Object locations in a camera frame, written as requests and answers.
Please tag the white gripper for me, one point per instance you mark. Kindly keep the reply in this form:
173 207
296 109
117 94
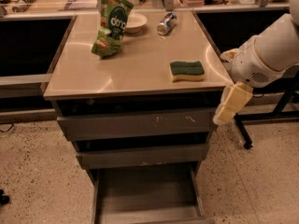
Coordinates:
249 64

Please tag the green and yellow sponge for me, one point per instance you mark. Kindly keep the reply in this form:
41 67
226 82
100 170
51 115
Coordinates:
186 71

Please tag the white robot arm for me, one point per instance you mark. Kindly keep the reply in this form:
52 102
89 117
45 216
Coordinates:
282 38

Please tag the middle grey drawer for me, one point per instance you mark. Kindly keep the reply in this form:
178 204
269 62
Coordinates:
142 156

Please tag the grey drawer cabinet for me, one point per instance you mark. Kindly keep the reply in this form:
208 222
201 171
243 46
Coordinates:
135 79

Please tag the open bottom grey drawer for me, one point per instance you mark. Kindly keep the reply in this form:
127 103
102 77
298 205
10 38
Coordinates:
157 194

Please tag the top grey drawer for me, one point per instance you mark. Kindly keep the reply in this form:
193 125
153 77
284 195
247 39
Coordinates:
134 124

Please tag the silver soda can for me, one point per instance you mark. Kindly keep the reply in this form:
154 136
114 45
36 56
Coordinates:
167 23

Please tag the white bowl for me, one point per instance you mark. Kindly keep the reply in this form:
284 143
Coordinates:
135 23

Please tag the green snack bag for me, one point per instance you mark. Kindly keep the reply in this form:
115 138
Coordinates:
114 18

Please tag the black coiled tool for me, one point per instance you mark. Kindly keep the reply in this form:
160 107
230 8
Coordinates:
22 5

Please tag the black object on floor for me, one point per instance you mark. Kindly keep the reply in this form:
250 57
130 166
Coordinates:
4 199

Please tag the black metal table frame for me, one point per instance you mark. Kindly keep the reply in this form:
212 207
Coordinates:
289 87

